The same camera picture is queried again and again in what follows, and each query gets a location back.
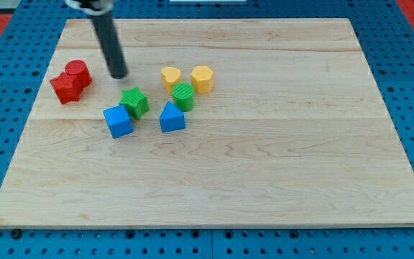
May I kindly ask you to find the blue triangle block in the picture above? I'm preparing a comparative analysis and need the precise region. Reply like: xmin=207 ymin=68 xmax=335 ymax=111
xmin=159 ymin=101 xmax=185 ymax=132

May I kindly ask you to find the green cylinder block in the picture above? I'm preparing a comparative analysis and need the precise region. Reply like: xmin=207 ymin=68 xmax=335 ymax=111
xmin=172 ymin=82 xmax=196 ymax=112

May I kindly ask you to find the yellow hexagon block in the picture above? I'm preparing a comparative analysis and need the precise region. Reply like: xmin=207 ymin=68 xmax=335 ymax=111
xmin=190 ymin=65 xmax=213 ymax=94

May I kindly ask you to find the yellow heart block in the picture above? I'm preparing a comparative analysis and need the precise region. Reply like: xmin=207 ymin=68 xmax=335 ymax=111
xmin=160 ymin=67 xmax=182 ymax=95

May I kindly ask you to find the green star block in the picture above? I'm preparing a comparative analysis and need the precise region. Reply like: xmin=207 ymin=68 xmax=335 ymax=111
xmin=119 ymin=87 xmax=150 ymax=120

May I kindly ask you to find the light wooden board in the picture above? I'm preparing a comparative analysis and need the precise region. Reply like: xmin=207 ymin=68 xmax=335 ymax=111
xmin=0 ymin=18 xmax=414 ymax=230

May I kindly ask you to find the blue cube block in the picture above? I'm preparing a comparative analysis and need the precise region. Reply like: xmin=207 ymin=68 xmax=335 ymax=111
xmin=103 ymin=105 xmax=134 ymax=139

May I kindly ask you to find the red cylinder block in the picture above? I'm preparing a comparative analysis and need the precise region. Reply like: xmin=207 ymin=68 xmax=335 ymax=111
xmin=65 ymin=60 xmax=92 ymax=88

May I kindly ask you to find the red star block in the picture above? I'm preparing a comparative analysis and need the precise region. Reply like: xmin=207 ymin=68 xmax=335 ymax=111
xmin=50 ymin=72 xmax=83 ymax=104

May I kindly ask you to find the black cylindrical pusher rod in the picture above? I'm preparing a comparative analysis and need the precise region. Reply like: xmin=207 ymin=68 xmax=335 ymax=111
xmin=64 ymin=0 xmax=129 ymax=79

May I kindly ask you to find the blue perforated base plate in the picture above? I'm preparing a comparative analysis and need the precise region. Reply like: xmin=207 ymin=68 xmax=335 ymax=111
xmin=0 ymin=1 xmax=414 ymax=258

